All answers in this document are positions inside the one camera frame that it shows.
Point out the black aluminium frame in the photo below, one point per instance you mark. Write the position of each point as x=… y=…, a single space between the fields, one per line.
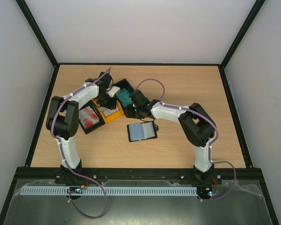
x=250 y=172

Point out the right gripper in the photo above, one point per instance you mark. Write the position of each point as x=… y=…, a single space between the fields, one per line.
x=133 y=113

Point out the black bin with red cards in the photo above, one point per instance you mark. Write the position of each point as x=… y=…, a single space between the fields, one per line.
x=96 y=126

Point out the black leather card holder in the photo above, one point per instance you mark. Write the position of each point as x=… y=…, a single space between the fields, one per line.
x=142 y=131

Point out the red patterned card stack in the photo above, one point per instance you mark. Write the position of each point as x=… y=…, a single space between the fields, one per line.
x=88 y=117

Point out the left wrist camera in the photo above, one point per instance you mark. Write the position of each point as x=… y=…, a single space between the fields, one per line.
x=114 y=90

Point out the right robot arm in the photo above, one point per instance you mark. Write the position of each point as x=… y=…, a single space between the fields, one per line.
x=198 y=127

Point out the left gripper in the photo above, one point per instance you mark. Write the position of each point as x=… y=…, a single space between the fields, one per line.
x=111 y=106

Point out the yellow card bin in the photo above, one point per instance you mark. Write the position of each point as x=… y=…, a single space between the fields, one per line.
x=96 y=108

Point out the teal card stack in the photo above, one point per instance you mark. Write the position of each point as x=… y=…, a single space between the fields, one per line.
x=124 y=98

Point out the white slotted cable duct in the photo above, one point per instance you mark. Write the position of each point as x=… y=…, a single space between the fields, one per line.
x=110 y=191

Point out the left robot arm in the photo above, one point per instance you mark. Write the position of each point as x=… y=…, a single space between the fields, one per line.
x=63 y=116

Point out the black bin with teal cards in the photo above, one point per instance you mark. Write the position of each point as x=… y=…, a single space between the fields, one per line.
x=124 y=84

